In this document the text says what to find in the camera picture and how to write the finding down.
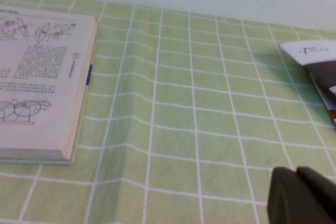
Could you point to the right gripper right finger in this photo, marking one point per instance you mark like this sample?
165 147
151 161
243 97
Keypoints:
320 195

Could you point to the white and dark brochure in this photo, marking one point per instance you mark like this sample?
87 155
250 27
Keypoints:
320 77

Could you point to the green checked tablecloth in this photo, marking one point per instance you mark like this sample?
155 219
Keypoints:
183 103

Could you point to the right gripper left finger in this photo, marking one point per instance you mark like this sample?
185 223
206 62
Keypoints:
286 197

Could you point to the white hardcover book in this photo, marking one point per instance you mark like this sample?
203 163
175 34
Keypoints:
39 77

